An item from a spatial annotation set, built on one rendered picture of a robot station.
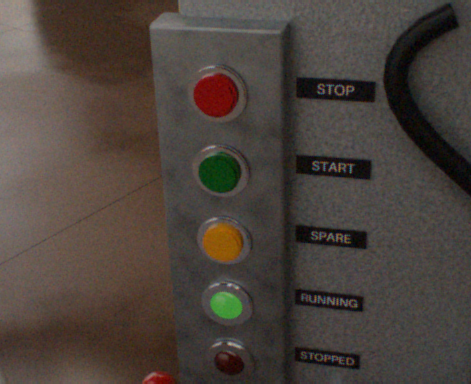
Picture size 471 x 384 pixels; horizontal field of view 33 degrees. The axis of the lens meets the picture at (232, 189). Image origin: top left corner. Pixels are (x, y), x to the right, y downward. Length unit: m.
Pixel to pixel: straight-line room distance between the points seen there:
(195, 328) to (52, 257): 2.60
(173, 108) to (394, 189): 0.14
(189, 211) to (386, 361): 0.18
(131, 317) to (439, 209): 2.33
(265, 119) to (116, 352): 2.21
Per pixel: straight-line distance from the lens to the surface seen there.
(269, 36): 0.45
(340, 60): 0.47
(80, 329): 2.77
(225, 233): 0.50
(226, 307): 0.54
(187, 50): 0.47
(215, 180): 0.49
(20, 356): 2.71
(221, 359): 0.57
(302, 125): 0.49
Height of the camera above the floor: 1.69
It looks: 29 degrees down
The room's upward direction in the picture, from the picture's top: 2 degrees counter-clockwise
